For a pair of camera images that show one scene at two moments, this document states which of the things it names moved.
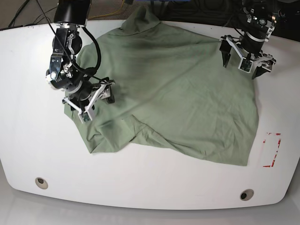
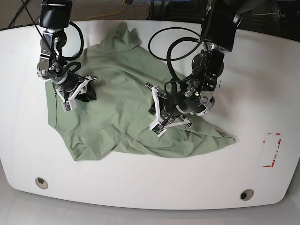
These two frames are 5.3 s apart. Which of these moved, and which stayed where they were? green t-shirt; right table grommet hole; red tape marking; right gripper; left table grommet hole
Moved: right gripper; green t-shirt
Stayed: right table grommet hole; left table grommet hole; red tape marking
